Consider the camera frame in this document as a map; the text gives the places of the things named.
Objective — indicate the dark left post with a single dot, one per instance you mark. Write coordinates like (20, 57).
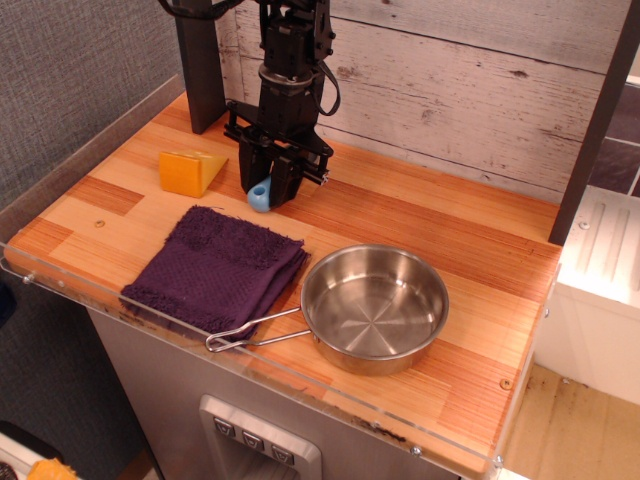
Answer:
(198, 45)

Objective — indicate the white toy sink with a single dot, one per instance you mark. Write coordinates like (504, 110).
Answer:
(590, 332)

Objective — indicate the grey toy fridge cabinet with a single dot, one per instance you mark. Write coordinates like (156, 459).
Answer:
(164, 384)

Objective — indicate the stainless steel pan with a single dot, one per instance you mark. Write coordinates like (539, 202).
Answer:
(373, 309)

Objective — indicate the yellow cheese wedge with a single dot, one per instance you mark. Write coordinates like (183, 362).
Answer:
(189, 173)

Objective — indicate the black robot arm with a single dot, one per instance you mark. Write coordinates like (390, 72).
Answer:
(296, 37)

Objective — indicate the orange object bottom left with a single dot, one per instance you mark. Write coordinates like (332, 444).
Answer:
(51, 469)

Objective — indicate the grey spoon with blue handle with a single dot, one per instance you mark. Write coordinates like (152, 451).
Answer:
(258, 197)

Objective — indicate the silver dispenser button panel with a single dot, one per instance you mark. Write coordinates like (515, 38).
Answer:
(244, 446)

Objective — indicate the purple folded towel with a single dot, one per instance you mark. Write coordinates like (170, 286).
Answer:
(215, 272)

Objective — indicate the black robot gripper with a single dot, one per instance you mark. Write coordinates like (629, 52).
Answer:
(280, 131)

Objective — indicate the dark post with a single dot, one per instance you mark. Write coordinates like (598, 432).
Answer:
(611, 91)
(198, 45)

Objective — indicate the dark right post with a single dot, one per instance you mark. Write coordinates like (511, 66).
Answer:
(611, 91)

